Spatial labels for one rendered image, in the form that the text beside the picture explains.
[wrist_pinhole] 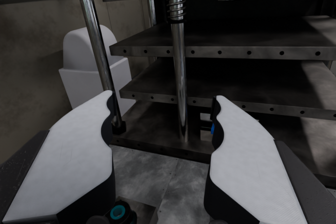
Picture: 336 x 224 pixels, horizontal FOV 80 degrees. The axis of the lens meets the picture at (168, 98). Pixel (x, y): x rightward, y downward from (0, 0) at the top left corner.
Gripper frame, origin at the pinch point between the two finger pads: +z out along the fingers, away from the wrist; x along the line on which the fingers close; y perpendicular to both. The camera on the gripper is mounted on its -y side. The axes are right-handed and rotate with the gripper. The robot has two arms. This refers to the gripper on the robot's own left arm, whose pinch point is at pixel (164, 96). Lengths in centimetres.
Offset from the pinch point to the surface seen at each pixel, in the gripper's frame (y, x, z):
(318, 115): 37, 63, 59
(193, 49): 16, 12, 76
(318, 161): 58, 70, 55
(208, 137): 61, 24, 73
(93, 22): 9, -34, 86
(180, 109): 45, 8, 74
